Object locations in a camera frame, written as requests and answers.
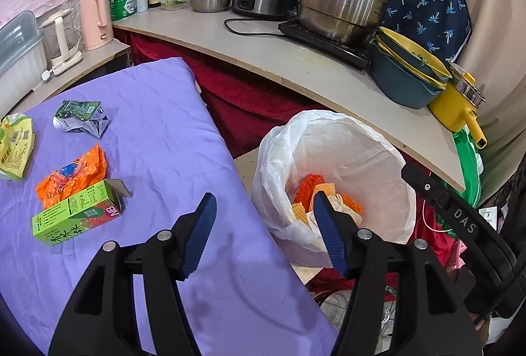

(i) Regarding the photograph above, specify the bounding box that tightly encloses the glass kettle with white handle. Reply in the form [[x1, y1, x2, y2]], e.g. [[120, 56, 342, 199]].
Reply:
[[39, 8, 84, 76]]

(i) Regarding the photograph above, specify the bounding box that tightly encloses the beige curtain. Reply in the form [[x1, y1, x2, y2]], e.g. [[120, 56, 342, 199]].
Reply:
[[441, 0, 526, 209]]

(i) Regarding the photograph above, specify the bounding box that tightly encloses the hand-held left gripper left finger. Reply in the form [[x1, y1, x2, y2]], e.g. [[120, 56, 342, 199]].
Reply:
[[48, 192, 218, 356]]

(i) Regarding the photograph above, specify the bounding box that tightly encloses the black induction cooktop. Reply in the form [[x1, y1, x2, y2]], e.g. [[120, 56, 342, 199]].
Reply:
[[278, 19, 376, 71]]

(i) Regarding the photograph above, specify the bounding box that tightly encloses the yellow saucepan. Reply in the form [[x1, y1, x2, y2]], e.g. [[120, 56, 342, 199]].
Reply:
[[427, 70, 490, 147]]

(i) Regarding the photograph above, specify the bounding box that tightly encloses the red cloth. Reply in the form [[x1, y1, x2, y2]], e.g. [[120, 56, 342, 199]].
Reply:
[[113, 27, 453, 299]]

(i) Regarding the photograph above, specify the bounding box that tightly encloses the orange snack wrapper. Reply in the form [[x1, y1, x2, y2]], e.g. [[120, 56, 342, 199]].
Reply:
[[36, 143, 108, 211]]

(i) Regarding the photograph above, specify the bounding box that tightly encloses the crushed green carton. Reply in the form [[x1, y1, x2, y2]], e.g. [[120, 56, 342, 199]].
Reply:
[[53, 100, 111, 135]]

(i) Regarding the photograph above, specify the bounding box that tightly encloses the green drink box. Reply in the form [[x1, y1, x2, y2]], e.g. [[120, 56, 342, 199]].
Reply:
[[32, 179, 132, 247]]

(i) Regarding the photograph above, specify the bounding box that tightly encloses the white dish box with lid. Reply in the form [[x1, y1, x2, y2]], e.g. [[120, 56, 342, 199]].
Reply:
[[0, 11, 48, 106]]

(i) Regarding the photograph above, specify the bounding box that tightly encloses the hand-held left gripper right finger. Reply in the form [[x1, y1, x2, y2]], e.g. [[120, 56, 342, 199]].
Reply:
[[313, 191, 481, 356]]

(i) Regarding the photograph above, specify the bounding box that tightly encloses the blue and yellow bowl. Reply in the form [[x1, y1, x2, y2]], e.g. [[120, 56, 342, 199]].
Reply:
[[378, 26, 453, 81], [375, 36, 449, 90], [370, 43, 444, 110]]

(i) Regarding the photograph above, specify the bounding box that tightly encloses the white bin with plastic liner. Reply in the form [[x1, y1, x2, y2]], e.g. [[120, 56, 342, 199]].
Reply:
[[251, 109, 417, 269]]

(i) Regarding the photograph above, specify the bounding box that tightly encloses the orange crinkled bag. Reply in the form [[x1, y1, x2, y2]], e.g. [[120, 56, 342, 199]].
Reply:
[[294, 174, 365, 214]]

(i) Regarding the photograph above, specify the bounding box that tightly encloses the thin white wire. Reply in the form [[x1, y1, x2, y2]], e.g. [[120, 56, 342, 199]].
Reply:
[[414, 197, 453, 234]]

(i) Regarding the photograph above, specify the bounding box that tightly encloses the yellow green snack bag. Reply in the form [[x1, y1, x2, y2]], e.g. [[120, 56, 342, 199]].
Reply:
[[0, 113, 36, 181]]

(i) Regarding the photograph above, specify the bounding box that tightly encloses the purple cloth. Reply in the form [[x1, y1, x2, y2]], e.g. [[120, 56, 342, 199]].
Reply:
[[0, 57, 342, 356]]

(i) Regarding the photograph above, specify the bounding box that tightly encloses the pink electric kettle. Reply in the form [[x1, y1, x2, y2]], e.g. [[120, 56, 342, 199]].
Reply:
[[78, 0, 115, 51]]

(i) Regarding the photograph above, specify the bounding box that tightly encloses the orange waffle sponge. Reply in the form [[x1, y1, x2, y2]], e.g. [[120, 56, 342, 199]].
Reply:
[[293, 182, 344, 226]]

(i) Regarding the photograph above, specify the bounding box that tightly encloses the clear plastic bottle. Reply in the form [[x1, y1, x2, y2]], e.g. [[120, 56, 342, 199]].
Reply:
[[316, 289, 396, 345]]

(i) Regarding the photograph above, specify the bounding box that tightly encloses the green plastic bag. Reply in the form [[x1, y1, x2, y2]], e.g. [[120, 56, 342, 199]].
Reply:
[[452, 129, 485, 204]]

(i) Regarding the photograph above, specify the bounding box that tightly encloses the steel steamer insert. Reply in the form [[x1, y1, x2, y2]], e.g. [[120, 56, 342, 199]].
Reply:
[[450, 64, 486, 106]]

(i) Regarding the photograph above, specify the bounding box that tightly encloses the green tin can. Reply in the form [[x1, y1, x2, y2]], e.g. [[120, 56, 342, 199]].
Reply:
[[108, 0, 137, 21]]

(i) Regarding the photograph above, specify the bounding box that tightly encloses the black power cable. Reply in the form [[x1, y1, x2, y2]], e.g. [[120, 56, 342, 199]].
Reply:
[[224, 18, 288, 38]]

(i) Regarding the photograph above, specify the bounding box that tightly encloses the pink plastic basket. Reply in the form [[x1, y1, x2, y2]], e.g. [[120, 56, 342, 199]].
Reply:
[[446, 237, 470, 271]]

